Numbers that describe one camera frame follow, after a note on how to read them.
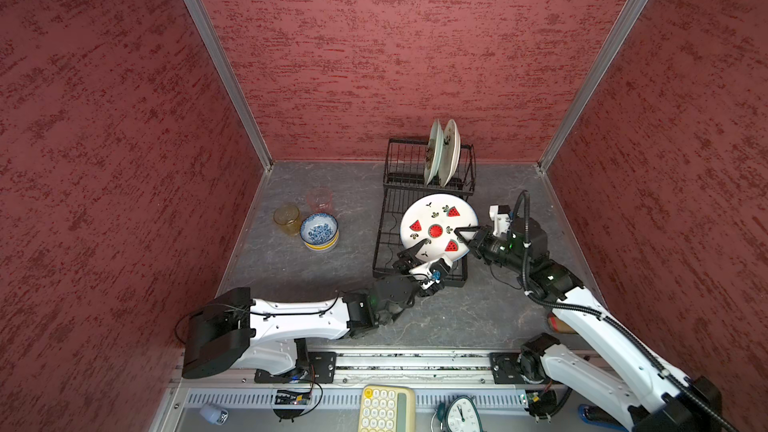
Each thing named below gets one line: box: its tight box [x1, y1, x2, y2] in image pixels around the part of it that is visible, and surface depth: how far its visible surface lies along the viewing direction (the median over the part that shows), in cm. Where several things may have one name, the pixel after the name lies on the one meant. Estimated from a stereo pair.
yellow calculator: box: [358, 385, 417, 432], surface depth 69 cm
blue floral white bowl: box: [300, 213, 339, 246], surface depth 95 cm
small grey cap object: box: [199, 404, 229, 426], surface depth 68 cm
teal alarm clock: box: [436, 395, 484, 432], surface depth 66 cm
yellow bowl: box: [302, 237, 340, 251], surface depth 91 cm
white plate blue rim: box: [400, 194, 479, 261], surface depth 79 cm
